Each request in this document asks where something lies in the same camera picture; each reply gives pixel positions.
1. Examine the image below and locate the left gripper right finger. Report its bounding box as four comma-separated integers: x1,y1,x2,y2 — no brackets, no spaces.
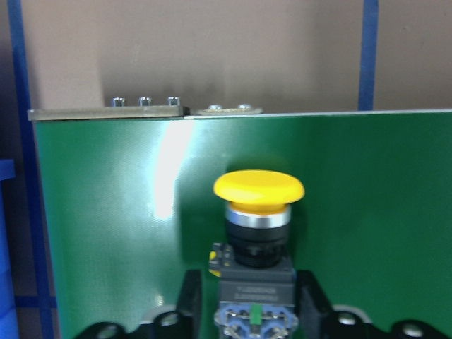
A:
296,270,333,328

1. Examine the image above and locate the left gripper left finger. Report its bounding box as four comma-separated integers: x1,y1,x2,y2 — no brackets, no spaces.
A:
176,269,203,332

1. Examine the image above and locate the yellow mushroom push button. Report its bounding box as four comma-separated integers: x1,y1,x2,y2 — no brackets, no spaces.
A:
209,169,305,338

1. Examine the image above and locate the green conveyor belt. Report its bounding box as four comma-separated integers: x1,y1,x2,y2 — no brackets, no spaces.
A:
28,105,451,338

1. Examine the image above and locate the left blue plastic bin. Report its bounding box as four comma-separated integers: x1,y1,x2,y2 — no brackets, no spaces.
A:
0,158,19,339

